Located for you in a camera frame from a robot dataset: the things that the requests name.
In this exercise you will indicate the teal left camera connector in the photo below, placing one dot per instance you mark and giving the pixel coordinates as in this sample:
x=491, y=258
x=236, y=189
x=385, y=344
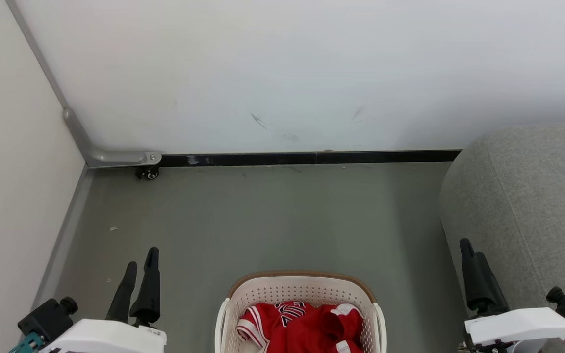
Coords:
x=27, y=342

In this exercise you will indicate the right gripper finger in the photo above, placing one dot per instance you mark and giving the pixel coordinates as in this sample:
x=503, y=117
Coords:
x=469, y=269
x=492, y=294

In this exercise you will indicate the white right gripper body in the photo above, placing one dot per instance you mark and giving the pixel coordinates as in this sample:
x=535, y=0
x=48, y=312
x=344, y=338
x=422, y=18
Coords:
x=518, y=326

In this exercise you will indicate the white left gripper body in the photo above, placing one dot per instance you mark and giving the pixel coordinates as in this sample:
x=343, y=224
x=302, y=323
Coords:
x=108, y=338

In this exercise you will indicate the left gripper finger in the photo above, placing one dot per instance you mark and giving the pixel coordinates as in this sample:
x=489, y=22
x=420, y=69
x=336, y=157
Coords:
x=124, y=291
x=150, y=289

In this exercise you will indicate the red basketball jersey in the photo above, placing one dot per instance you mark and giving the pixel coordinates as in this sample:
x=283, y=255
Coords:
x=312, y=331

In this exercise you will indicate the grey fabric sofa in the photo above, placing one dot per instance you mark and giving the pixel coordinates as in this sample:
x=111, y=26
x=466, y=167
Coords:
x=523, y=206

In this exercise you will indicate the black baseboard strip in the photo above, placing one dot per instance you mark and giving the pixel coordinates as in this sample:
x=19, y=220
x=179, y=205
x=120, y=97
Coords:
x=312, y=158

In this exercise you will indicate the white perforated laundry basket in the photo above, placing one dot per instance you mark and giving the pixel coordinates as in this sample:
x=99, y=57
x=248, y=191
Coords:
x=302, y=289

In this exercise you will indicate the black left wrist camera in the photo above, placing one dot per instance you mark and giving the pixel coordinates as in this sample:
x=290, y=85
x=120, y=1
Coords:
x=47, y=318

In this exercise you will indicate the small black caster wheel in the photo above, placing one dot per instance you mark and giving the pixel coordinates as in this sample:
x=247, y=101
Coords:
x=149, y=173

